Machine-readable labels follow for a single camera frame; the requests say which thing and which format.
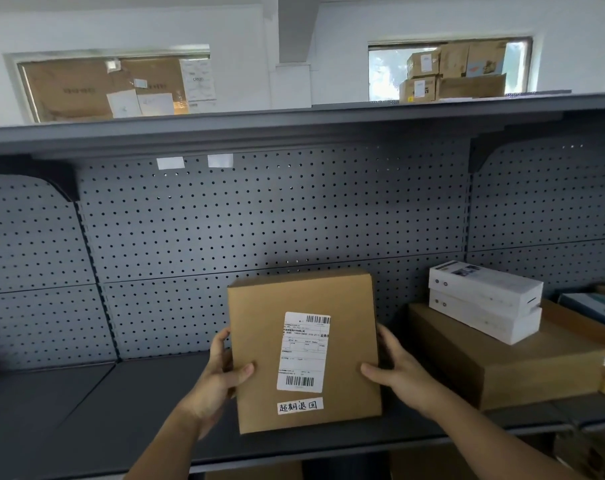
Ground cardboard-covered window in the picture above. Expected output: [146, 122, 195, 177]
[4, 44, 218, 125]

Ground person's right hand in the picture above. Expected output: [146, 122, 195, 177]
[360, 323, 453, 418]

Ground large cardboard carton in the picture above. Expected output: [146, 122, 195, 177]
[436, 74, 508, 101]
[438, 40, 509, 79]

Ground printed brown carton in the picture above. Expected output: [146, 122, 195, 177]
[554, 432, 605, 480]

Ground grey metal pegboard shelf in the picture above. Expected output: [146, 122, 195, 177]
[0, 92, 605, 480]

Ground small labelled cardboard carton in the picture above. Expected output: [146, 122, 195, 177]
[407, 50, 441, 80]
[400, 77, 439, 105]

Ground person's left hand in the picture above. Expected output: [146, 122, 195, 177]
[182, 327, 256, 441]

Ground person's right forearm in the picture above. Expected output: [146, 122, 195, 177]
[426, 389, 583, 480]

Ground white paper sheet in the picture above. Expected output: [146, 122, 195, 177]
[136, 93, 176, 117]
[106, 89, 143, 119]

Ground cardboard boxes at window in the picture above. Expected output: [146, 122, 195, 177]
[367, 37, 534, 103]

